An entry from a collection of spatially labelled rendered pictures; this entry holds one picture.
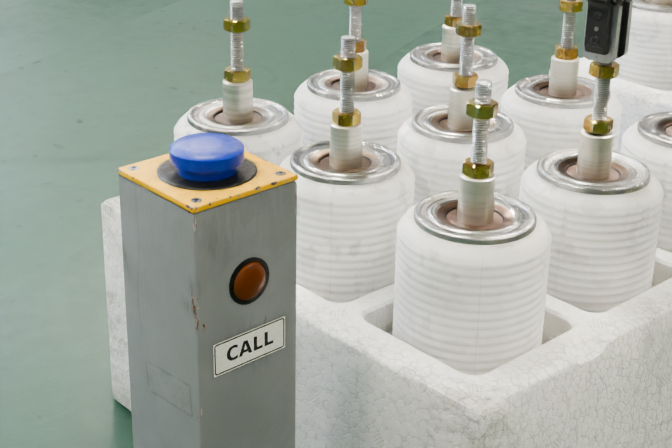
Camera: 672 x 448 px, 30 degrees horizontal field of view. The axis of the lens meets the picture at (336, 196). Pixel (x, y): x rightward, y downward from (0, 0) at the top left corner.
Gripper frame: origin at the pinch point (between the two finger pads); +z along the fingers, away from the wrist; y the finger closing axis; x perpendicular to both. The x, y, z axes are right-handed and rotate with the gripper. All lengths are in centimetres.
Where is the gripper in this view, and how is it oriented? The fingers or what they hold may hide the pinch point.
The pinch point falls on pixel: (607, 29)
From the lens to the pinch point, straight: 83.5
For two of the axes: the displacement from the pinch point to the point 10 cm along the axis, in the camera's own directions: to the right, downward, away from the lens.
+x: 8.1, 2.5, -5.4
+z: -0.2, 9.2, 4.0
